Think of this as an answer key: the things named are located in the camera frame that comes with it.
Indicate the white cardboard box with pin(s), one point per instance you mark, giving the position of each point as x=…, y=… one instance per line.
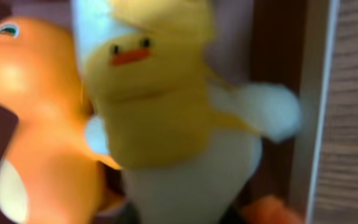
x=311, y=96

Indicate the orange plastic bear toy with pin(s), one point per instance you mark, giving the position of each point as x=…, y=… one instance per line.
x=48, y=173

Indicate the white yellow plush duck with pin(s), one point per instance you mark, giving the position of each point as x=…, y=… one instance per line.
x=175, y=109

